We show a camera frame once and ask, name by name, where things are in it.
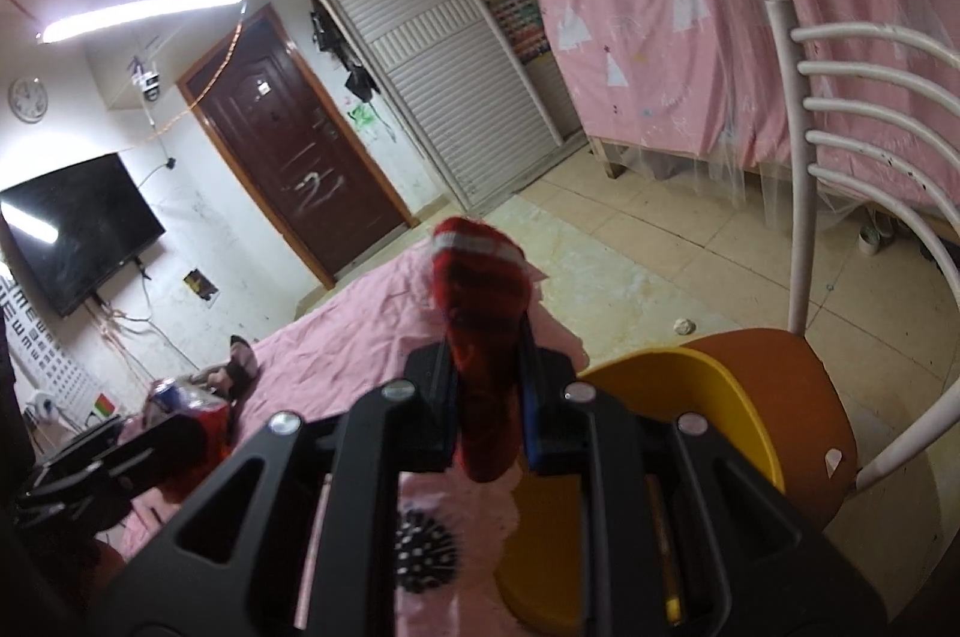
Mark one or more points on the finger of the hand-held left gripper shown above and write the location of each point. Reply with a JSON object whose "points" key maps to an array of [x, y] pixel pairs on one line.
{"points": [[169, 446]]}

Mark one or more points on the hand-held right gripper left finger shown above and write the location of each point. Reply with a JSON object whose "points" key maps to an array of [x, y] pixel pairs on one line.
{"points": [[435, 397]]}

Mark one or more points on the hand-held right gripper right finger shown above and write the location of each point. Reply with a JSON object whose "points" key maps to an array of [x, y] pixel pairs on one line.
{"points": [[534, 431]]}

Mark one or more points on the red cloth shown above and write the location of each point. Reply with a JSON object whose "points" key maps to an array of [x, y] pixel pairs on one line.
{"points": [[214, 442]]}

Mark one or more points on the red sock with white stripe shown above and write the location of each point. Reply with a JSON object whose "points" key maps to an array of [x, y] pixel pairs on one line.
{"points": [[480, 284]]}

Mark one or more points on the yellow plastic bin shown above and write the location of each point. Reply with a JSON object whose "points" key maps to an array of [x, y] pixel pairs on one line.
{"points": [[675, 374]]}

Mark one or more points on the shiny blue red can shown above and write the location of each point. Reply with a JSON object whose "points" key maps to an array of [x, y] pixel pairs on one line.
{"points": [[163, 393]]}

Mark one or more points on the pink and black sock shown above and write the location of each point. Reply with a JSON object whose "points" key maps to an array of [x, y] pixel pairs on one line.
{"points": [[240, 367]]}

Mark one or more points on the pink bed sheet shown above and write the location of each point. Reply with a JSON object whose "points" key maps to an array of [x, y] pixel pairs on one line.
{"points": [[352, 329]]}

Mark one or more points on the eye chart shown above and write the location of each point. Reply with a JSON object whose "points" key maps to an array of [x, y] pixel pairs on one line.
{"points": [[45, 352]]}

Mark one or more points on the black spiky hairbrush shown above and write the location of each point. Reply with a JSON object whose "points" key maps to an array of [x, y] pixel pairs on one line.
{"points": [[424, 551]]}

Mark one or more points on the worn plastic floor mat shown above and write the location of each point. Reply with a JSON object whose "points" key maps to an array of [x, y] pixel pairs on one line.
{"points": [[600, 262]]}

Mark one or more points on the crumpled paper ball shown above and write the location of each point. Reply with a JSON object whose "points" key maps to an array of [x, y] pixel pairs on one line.
{"points": [[683, 327]]}

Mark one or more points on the dark brown door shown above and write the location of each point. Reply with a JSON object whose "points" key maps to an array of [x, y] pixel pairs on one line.
{"points": [[292, 157]]}

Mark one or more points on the small black hanging bag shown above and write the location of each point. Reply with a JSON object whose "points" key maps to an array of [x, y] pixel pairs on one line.
{"points": [[360, 82]]}

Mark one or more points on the white louvered wardrobe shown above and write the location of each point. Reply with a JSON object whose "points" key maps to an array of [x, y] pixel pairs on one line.
{"points": [[442, 59]]}

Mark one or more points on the black hanging clothes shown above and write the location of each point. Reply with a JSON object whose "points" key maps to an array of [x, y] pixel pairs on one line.
{"points": [[325, 25]]}

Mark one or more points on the colourful grid poster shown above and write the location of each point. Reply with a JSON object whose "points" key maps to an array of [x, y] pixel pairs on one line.
{"points": [[514, 6]]}

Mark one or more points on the ceiling tube light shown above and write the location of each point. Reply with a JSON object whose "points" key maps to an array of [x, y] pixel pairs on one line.
{"points": [[142, 14]]}

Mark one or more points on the pink tree-print curtain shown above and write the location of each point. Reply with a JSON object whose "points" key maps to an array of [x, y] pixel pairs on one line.
{"points": [[712, 6]]}

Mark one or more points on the open wall junction box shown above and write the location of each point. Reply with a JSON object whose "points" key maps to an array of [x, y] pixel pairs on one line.
{"points": [[200, 286]]}

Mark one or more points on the black wall television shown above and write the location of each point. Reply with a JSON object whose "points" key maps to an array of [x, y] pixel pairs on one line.
{"points": [[82, 232]]}

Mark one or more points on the orange chair with white frame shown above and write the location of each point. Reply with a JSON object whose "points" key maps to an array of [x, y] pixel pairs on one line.
{"points": [[787, 397]]}

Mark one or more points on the white security camera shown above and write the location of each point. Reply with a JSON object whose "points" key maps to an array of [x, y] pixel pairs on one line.
{"points": [[148, 82]]}

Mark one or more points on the round wall clock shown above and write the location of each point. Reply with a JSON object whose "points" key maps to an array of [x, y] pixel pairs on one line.
{"points": [[28, 100]]}

